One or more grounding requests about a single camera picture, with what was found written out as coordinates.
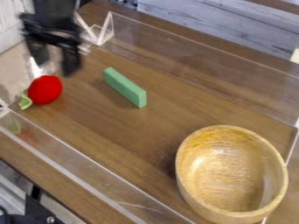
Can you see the wooden bowl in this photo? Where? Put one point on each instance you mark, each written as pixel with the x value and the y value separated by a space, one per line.
pixel 231 174

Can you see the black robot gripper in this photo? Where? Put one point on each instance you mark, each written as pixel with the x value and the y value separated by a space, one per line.
pixel 59 33

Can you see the black clamp under table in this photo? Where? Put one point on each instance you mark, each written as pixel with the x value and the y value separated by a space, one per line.
pixel 36 213

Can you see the clear acrylic tray enclosure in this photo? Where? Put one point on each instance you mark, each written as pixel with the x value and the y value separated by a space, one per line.
pixel 102 155

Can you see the green rectangular block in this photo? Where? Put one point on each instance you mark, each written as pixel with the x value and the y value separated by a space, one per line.
pixel 126 87

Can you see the red plush tomato toy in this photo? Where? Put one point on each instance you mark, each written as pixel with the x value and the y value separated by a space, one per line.
pixel 43 91

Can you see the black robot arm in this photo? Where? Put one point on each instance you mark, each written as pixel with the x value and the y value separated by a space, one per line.
pixel 54 10

